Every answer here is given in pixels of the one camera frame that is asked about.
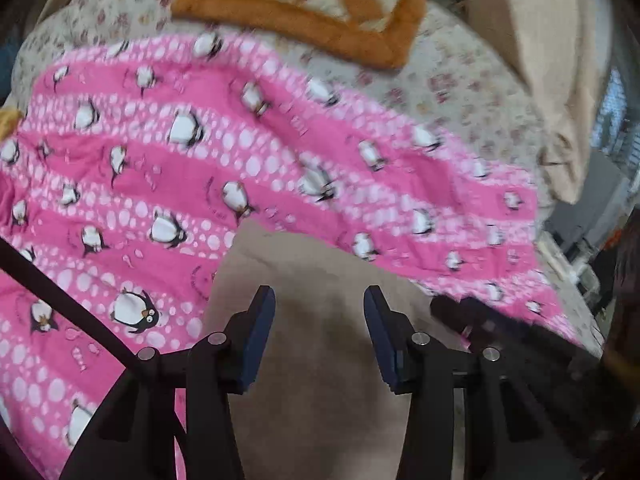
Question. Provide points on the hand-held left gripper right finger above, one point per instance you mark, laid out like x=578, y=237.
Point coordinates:
x=381, y=325

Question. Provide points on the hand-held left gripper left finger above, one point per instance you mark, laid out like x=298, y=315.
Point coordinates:
x=260, y=325

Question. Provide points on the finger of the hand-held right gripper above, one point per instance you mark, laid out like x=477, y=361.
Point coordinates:
x=450, y=312

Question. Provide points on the beige garment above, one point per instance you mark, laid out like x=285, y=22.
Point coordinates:
x=320, y=285

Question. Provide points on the grey furniture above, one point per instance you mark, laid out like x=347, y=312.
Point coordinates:
x=590, y=200

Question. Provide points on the pink penguin print blanket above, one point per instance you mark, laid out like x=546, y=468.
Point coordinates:
x=250, y=125

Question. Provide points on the floral bed sheet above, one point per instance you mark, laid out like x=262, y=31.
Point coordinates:
x=450, y=85

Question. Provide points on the beige fabric bundle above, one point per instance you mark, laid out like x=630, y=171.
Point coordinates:
x=545, y=50

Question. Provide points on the orange checked blanket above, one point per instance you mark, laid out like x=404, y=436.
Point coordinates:
x=300, y=20

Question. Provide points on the orange yellow cloth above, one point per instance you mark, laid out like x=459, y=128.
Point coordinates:
x=9, y=122

